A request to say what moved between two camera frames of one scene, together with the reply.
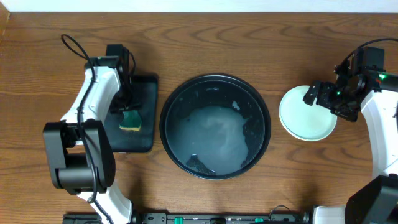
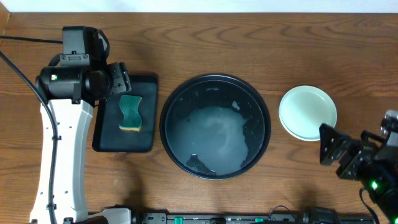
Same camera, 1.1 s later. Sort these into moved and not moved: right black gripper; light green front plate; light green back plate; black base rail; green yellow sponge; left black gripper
Moved: right black gripper; left black gripper
Not moved: light green back plate; green yellow sponge; black base rail; light green front plate
